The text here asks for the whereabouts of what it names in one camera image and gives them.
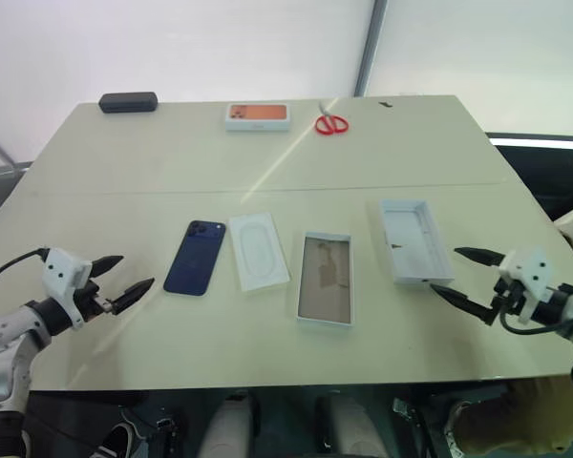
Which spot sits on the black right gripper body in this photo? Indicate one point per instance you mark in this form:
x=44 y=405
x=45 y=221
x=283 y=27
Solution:
x=508 y=298

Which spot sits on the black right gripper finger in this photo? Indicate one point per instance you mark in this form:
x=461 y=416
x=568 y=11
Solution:
x=458 y=300
x=477 y=255

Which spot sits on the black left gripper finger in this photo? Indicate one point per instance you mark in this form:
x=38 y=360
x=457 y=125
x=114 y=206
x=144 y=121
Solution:
x=133 y=293
x=107 y=264

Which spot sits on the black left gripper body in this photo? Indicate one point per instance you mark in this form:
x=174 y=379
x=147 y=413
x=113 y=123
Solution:
x=88 y=303

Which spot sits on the dark blue smartphone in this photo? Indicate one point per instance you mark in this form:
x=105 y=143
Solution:
x=193 y=260

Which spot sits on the white box tray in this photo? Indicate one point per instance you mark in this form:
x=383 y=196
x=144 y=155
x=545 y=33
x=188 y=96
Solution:
x=325 y=281

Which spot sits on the phone box with orange print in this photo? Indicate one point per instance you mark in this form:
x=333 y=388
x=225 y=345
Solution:
x=257 y=117

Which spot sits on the black furniture with light edge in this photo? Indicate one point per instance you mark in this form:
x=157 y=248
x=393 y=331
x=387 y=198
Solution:
x=539 y=172

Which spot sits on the tan rounded object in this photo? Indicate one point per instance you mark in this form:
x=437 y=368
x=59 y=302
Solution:
x=511 y=420

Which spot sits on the white cardboard insert tray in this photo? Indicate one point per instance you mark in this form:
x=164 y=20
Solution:
x=258 y=250

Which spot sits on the black white sneaker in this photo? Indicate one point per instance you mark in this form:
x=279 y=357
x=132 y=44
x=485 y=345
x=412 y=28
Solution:
x=119 y=441

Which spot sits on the white rounded leg shell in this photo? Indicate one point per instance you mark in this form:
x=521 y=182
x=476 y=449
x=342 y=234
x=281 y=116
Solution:
x=351 y=427
x=229 y=424

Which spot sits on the black oblong case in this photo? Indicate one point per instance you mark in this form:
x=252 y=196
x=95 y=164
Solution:
x=129 y=102

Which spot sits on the small black clip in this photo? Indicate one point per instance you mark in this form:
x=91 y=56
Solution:
x=386 y=103

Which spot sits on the grey metal pole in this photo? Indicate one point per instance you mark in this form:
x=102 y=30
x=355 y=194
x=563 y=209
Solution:
x=372 y=47

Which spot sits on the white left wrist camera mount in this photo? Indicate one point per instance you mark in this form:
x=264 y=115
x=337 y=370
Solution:
x=62 y=281

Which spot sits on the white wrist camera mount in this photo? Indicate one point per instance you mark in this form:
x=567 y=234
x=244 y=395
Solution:
x=530 y=272
x=62 y=281

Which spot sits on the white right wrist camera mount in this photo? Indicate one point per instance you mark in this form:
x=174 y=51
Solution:
x=530 y=272

